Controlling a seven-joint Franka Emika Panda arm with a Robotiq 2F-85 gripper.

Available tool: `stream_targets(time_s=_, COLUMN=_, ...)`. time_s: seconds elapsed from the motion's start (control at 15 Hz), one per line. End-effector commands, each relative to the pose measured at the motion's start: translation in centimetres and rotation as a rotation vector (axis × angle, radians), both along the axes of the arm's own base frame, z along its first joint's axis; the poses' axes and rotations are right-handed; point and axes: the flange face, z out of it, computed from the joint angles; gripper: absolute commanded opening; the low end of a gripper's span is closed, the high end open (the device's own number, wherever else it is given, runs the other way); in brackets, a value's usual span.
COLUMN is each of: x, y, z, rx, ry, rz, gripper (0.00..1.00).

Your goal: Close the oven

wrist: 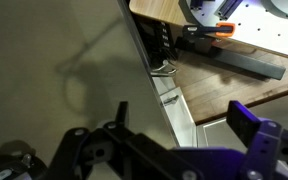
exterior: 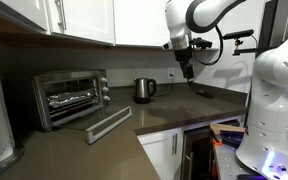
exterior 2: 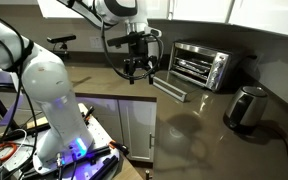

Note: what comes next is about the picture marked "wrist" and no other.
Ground black aluminium extrusion bar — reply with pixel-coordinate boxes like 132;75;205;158
189;0;206;10
216;0;246;20

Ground white base cabinets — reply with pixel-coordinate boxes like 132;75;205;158
130;13;252;151

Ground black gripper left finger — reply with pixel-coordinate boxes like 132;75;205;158
43;101;198;180

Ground wooden table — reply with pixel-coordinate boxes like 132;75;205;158
129;0;288;126

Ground orange black bar clamp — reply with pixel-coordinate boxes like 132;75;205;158
182;21;237;39

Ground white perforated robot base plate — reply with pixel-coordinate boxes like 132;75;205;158
178;0;288;63

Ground flat black metal bar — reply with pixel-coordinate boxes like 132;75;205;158
174;35;287;81

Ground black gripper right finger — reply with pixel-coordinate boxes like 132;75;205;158
226;100;288;180

